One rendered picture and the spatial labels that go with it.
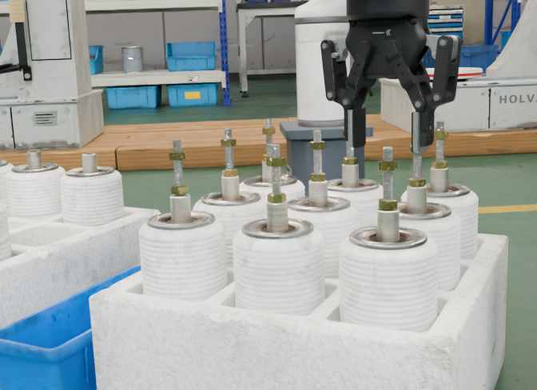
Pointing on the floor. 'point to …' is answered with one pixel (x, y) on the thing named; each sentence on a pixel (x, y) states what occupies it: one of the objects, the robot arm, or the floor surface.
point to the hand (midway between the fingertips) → (387, 135)
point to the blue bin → (53, 344)
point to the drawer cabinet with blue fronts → (447, 21)
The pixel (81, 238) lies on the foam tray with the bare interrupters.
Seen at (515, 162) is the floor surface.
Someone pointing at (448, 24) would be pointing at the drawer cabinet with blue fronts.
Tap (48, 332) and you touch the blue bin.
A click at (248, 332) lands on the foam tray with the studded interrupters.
